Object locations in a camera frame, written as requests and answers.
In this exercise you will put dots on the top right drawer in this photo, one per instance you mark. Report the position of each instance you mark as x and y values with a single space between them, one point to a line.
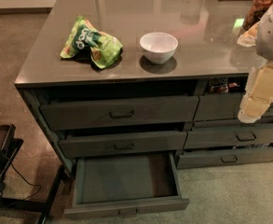
221 106

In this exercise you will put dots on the glass snack jar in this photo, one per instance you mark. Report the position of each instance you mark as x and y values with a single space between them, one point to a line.
255 13

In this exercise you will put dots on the bottom right drawer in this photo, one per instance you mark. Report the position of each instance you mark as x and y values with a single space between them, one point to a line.
199 159

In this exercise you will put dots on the green rice chip bag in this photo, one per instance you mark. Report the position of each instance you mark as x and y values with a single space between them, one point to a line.
104 49

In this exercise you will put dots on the white ceramic bowl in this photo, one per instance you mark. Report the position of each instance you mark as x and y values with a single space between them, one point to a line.
158 47

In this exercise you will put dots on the top left drawer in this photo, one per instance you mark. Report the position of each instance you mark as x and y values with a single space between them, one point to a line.
119 112

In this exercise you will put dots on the middle right drawer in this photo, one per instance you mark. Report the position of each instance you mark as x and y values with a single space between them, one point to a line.
229 136

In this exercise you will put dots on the middle left drawer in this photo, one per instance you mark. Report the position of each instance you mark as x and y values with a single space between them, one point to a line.
125 143

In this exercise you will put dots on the snack packet in drawer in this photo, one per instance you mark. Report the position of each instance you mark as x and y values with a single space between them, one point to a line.
218 85

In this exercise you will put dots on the grey drawer cabinet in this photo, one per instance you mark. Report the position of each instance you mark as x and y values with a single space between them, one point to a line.
207 32

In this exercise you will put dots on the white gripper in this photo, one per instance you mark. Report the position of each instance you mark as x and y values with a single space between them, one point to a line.
272 36

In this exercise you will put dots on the open bottom left drawer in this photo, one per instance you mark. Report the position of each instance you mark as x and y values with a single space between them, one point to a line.
126 186

